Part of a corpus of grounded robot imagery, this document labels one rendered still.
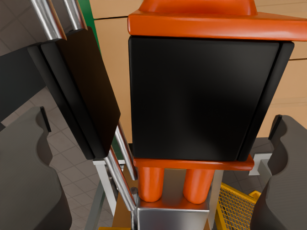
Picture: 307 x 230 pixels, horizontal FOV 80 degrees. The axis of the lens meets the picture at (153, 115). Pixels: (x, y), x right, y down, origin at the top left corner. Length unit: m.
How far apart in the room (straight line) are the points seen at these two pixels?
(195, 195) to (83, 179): 2.10
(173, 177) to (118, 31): 0.65
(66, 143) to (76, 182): 0.57
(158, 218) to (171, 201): 0.02
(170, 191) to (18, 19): 1.49
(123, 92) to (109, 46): 0.20
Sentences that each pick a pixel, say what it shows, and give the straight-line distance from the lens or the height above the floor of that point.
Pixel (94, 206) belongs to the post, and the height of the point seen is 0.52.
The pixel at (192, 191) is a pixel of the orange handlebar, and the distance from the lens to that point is 0.17.
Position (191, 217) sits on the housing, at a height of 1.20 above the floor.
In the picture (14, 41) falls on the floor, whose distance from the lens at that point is 1.63.
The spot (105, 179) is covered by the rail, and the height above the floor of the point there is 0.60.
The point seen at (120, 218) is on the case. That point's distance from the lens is 0.92.
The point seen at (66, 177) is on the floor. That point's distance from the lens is 2.30.
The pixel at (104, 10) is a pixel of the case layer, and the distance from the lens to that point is 0.77.
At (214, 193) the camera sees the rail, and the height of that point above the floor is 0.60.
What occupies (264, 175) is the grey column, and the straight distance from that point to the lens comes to 2.08.
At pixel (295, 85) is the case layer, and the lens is 1.01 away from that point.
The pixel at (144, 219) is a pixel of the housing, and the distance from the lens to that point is 0.19.
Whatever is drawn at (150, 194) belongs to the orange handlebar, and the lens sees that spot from 0.17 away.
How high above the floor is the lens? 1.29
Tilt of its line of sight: 57 degrees down
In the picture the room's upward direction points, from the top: 178 degrees counter-clockwise
